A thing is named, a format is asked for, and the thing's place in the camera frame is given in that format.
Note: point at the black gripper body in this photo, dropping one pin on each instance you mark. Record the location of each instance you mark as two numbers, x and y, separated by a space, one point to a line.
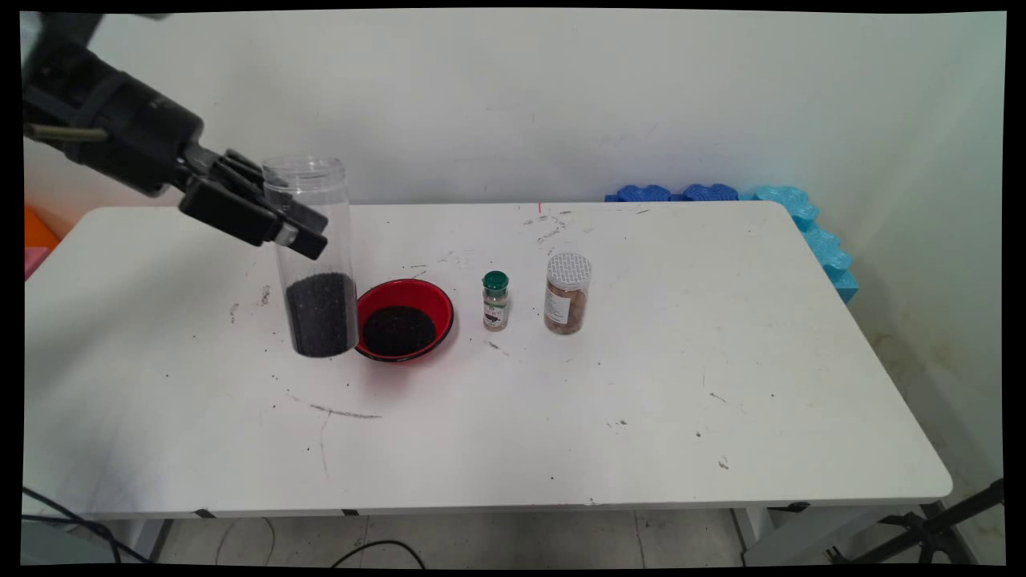
120 120

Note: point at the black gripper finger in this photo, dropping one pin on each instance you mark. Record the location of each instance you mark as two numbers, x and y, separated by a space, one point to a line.
236 170
232 212

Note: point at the clear jar with black seeds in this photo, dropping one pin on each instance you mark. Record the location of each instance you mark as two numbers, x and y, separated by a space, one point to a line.
321 316

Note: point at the orange foam piece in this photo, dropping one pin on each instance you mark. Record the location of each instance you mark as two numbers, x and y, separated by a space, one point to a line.
36 228

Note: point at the pink foam piece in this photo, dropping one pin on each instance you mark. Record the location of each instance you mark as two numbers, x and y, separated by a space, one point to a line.
34 260

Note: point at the red bowl with black seeds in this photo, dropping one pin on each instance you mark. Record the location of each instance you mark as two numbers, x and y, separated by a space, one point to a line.
405 328

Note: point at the green cap spice bottle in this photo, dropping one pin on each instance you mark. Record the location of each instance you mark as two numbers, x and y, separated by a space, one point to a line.
494 304

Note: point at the white table leg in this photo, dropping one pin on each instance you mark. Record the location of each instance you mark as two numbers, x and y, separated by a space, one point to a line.
801 533
140 537

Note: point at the silver lid jar brown contents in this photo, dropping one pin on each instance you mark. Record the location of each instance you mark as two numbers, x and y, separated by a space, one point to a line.
567 300

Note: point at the light blue foam mat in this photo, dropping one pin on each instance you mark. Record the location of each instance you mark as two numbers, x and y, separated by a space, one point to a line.
826 248

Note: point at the black tripod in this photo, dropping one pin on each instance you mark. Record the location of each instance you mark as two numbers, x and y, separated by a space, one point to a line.
930 529

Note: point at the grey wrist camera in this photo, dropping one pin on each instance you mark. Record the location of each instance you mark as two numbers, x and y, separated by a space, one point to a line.
56 28

